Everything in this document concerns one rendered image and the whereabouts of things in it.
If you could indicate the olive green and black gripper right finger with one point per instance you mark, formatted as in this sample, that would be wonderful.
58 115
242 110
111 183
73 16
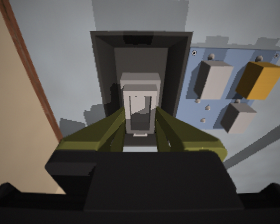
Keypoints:
183 137

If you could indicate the yellow brass block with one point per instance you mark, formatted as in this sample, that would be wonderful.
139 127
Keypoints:
258 80

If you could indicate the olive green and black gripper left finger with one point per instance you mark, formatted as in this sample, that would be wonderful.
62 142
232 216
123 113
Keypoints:
99 135

